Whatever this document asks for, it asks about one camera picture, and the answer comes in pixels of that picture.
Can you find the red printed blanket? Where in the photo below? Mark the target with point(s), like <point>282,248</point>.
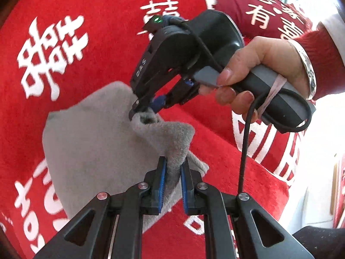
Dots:
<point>107,45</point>

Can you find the grey fleece cloth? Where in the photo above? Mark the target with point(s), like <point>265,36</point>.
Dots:
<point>94,145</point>

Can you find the red printed pillow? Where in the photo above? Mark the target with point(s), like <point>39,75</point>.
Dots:
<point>237,13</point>

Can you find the person's right hand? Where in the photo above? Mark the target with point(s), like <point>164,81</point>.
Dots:
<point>272,54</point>

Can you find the dark cloth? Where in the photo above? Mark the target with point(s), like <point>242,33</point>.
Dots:
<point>320,245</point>

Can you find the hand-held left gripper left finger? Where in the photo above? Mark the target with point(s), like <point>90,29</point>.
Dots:
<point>162,186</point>

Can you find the person's right forearm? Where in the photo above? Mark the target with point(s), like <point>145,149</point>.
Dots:
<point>328,59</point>

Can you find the red printed cushion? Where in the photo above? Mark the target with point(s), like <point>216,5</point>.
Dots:
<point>285,156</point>

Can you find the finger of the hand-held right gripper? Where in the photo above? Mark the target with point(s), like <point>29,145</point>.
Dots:
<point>159,104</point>
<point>136,109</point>

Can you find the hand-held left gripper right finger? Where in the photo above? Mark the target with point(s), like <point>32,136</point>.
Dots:
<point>184,191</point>

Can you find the pink rubber band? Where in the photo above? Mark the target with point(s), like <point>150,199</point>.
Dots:
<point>275,89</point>

